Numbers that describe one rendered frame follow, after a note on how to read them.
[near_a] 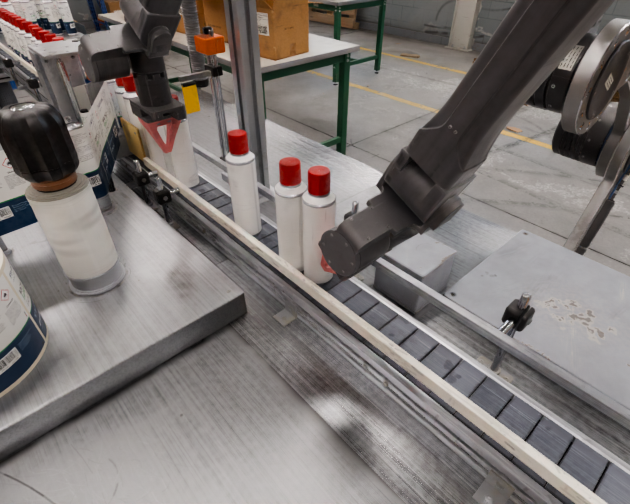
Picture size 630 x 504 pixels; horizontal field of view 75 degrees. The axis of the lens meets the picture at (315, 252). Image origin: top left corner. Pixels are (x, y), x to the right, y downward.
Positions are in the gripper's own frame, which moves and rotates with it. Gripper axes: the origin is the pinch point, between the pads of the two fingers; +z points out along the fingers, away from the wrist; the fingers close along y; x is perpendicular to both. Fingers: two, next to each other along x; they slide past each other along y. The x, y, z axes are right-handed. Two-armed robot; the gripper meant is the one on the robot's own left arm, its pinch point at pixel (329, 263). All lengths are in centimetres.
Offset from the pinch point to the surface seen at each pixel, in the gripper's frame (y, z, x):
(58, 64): 11, 32, -69
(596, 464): -2.1, -21.5, 35.8
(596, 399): -2.9, -25.6, 28.0
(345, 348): 5.3, 0.6, 12.3
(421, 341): -2.3, -6.4, 17.0
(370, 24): -548, 347, -303
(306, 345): 7.9, 6.4, 9.2
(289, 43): -124, 103, -116
